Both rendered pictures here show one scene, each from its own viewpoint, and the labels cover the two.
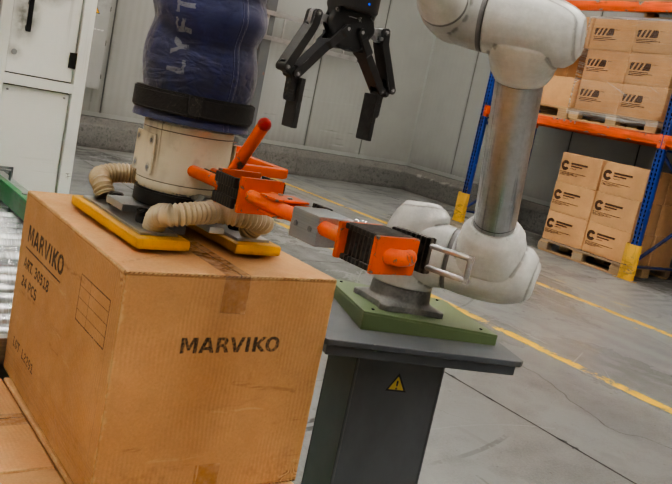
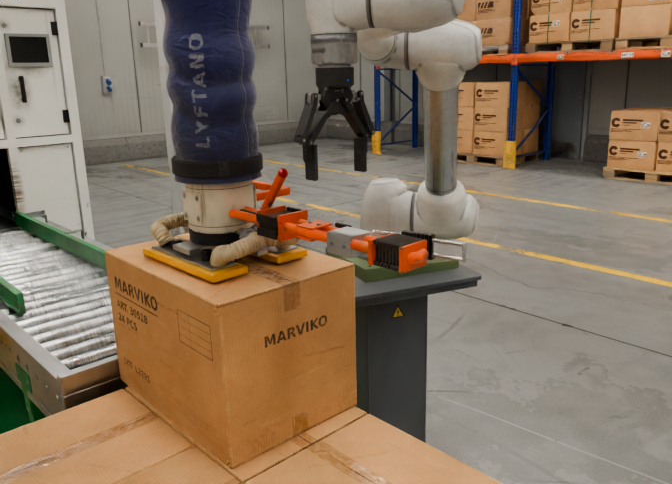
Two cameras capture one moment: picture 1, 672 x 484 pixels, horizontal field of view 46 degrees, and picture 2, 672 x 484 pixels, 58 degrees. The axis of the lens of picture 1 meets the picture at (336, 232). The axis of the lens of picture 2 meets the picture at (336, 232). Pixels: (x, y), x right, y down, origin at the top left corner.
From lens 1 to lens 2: 0.23 m
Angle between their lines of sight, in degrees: 7
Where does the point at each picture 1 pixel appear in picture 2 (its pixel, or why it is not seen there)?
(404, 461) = (414, 362)
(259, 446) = (329, 390)
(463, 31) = (395, 59)
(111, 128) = (92, 147)
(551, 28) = (459, 45)
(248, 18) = (245, 94)
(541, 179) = not seen: hidden behind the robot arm
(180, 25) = (198, 112)
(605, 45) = not seen: outside the picture
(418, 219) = (385, 193)
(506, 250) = (454, 202)
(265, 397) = (326, 357)
